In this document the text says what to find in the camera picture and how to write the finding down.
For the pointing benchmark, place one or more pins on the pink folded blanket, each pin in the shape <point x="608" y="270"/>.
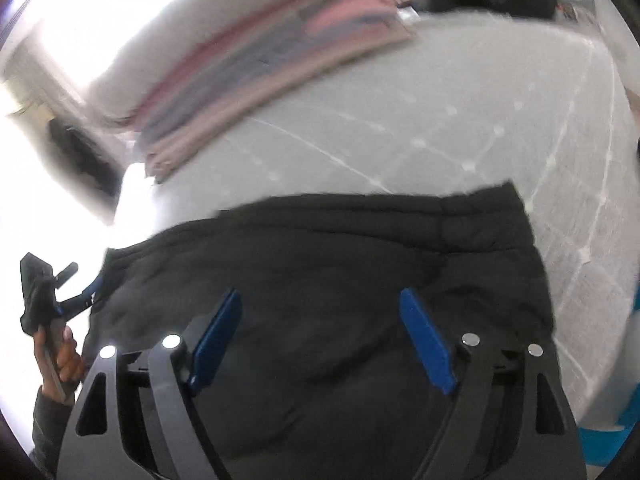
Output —
<point x="340" y="12"/>

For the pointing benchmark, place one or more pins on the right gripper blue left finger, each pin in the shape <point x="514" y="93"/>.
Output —
<point x="207" y="339"/>

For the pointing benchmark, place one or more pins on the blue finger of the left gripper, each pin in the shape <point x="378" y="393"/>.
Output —
<point x="81" y="302"/>

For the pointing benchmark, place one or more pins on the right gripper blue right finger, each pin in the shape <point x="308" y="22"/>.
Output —
<point x="430" y="347"/>

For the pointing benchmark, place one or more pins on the blue-grey folded blanket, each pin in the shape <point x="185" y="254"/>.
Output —
<point x="287" y="43"/>

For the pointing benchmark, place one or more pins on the left forearm in black sleeve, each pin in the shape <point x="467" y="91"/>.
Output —
<point x="48" y="429"/>

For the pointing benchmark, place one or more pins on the maroon folded blanket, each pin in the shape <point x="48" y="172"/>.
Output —
<point x="218" y="49"/>

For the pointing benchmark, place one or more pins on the beige folded blanket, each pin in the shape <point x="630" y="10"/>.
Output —
<point x="169" y="154"/>

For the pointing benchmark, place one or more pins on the blue plastic stool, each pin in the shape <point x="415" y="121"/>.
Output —
<point x="610" y="439"/>

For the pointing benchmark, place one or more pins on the grey bed with checked sheet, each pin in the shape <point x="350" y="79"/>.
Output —
<point x="471" y="101"/>

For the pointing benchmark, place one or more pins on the black quilted down jacket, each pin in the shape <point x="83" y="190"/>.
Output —
<point x="321" y="380"/>

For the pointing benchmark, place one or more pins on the person's left hand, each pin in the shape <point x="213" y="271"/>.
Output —
<point x="61" y="366"/>

